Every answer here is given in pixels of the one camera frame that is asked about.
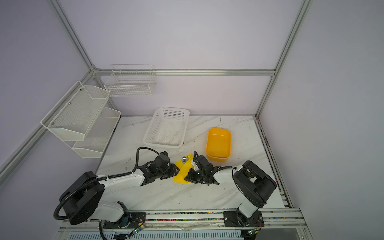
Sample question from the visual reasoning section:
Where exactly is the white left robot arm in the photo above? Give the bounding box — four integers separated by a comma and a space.
53, 152, 180, 228

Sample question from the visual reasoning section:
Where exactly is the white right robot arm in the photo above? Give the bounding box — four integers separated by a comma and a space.
185, 152, 277, 229

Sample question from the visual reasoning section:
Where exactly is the yellow plastic tray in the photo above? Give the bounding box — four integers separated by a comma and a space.
206, 128, 232, 162

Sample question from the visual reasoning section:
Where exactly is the white perforated plastic basket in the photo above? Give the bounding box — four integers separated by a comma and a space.
143, 107, 190, 148

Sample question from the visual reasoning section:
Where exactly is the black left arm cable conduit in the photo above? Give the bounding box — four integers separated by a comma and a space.
53, 146, 161, 221

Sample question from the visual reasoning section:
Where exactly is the white wire wall basket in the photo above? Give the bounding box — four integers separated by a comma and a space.
104, 65, 156, 97

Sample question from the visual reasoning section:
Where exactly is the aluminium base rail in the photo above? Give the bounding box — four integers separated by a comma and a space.
53, 208, 314, 240

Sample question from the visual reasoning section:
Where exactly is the white mesh upper wall shelf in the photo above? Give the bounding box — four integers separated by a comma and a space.
41, 82, 110, 142

